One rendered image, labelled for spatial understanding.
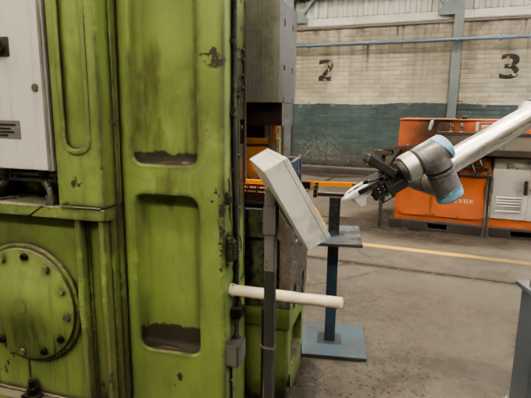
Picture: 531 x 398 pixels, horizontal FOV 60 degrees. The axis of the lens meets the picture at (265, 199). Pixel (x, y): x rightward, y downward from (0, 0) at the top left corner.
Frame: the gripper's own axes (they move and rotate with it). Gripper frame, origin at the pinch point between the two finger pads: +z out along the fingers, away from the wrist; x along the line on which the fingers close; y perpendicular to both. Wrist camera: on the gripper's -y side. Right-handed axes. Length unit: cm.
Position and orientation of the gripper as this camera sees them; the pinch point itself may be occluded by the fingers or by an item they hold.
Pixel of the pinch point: (344, 196)
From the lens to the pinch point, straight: 148.3
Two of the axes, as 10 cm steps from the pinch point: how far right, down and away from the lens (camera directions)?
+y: 4.8, 8.5, 2.4
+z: -8.7, 5.0, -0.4
